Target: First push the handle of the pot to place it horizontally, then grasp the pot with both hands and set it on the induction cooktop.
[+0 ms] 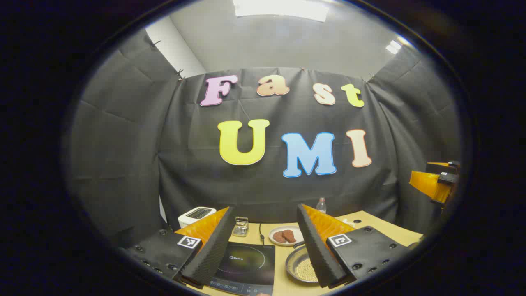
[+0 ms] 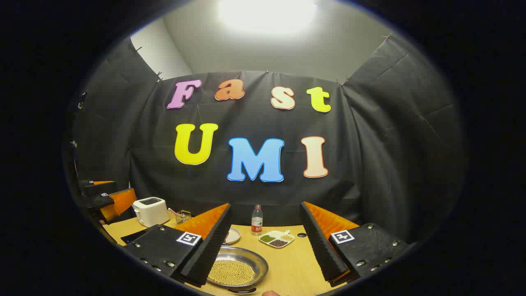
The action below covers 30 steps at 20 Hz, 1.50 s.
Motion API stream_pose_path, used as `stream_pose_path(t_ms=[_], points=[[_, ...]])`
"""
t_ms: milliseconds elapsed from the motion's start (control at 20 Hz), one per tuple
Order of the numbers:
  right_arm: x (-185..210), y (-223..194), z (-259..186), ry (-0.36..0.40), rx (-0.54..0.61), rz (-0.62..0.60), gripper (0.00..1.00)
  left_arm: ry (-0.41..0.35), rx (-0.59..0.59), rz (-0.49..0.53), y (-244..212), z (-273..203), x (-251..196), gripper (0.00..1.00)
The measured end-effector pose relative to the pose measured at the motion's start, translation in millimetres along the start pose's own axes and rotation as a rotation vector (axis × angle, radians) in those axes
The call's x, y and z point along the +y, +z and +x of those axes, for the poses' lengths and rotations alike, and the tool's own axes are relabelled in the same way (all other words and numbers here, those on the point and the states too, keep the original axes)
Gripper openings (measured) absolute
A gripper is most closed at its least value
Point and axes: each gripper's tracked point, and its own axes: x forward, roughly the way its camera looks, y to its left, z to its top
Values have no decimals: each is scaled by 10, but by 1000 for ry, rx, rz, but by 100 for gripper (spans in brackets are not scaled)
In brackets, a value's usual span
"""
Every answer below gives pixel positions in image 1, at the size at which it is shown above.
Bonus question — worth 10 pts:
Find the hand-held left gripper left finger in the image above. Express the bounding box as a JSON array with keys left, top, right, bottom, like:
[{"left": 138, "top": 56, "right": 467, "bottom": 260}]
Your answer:
[{"left": 121, "top": 206, "right": 235, "bottom": 288}]

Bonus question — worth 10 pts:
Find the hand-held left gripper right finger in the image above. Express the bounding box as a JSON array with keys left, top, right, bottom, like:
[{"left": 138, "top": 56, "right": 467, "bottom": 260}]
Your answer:
[{"left": 297, "top": 203, "right": 411, "bottom": 289}]

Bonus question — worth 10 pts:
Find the steel pot with black handle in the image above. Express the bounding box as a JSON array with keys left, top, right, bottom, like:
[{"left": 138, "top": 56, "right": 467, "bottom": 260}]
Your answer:
[{"left": 286, "top": 241, "right": 321, "bottom": 283}]

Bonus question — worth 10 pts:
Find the black induction cooktop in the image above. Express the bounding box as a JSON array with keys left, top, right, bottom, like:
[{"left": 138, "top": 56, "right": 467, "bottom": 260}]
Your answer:
[{"left": 208, "top": 242, "right": 276, "bottom": 296}]

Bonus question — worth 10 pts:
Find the heap of soybeans in pot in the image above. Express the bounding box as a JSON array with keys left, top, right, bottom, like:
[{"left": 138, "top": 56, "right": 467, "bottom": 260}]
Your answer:
[{"left": 296, "top": 259, "right": 319, "bottom": 282}]

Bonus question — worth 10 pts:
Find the red meat slice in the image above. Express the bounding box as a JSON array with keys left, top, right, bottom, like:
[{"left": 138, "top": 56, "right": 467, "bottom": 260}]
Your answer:
[{"left": 273, "top": 229, "right": 296, "bottom": 244}]

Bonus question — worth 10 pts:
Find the white toaster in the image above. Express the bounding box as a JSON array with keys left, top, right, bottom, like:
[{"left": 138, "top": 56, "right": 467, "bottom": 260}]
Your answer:
[{"left": 178, "top": 206, "right": 217, "bottom": 229}]

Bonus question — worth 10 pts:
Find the white round plate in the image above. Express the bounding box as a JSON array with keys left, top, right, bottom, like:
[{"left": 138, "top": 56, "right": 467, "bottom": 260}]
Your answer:
[{"left": 268, "top": 226, "right": 305, "bottom": 247}]

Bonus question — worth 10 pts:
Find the large ceiling light panel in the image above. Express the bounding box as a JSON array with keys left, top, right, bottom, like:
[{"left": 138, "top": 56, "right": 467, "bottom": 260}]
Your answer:
[{"left": 233, "top": 0, "right": 329, "bottom": 22}]

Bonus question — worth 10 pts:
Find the small wire basket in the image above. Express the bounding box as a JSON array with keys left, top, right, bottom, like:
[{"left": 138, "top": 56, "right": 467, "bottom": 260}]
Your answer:
[{"left": 233, "top": 217, "right": 249, "bottom": 237}]

